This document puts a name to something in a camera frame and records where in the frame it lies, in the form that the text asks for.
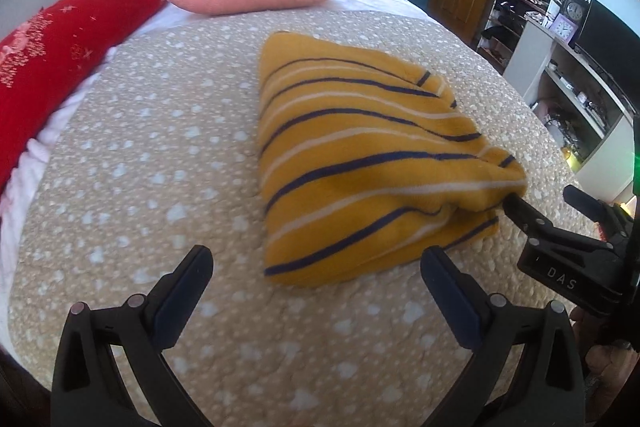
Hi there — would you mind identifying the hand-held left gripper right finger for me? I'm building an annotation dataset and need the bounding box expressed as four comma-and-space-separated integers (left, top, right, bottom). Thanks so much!
420, 246, 586, 427

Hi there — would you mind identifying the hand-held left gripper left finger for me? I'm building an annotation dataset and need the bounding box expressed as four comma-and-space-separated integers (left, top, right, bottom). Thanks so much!
51, 245, 216, 427

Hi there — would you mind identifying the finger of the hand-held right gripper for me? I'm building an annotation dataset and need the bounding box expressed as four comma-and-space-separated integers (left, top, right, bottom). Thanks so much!
501, 193, 553, 242
563, 185, 621, 240

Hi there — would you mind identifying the yellow striped sweater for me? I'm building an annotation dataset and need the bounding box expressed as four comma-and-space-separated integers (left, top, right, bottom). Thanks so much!
257, 32, 529, 290

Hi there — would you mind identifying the rack of clothes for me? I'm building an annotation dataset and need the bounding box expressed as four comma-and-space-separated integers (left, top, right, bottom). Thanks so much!
477, 0, 563, 70

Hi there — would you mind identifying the person's right hand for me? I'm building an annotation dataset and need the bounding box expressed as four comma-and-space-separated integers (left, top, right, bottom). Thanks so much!
570, 307, 640, 413

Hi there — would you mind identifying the white shelf desk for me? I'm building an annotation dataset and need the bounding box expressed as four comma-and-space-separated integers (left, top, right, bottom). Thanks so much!
502, 14, 637, 205

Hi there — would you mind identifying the beige spotted blanket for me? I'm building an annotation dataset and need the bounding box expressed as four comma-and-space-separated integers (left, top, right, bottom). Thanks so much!
7, 9, 601, 427

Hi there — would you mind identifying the black monitor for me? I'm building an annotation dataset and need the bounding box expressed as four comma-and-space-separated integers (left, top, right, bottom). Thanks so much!
575, 0, 640, 112

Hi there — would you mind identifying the purple alarm clock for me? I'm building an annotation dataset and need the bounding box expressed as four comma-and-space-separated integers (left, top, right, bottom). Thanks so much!
552, 16, 581, 45

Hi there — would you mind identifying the black ornate clock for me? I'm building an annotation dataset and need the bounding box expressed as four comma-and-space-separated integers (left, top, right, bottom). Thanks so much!
560, 0, 592, 32

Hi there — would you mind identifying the red floral pillow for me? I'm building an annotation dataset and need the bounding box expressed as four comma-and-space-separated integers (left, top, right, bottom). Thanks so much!
0, 0, 184, 192

